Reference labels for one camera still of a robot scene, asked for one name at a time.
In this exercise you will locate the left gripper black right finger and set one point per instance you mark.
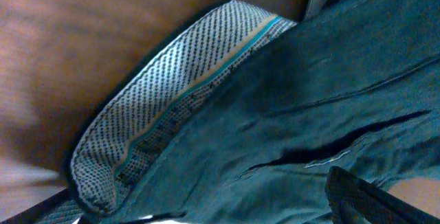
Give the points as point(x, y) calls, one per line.
point(354, 201)

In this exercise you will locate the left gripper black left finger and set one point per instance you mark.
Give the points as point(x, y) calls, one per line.
point(39, 210)

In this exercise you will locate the black shorts with patterned waistband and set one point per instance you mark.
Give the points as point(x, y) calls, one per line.
point(238, 116)

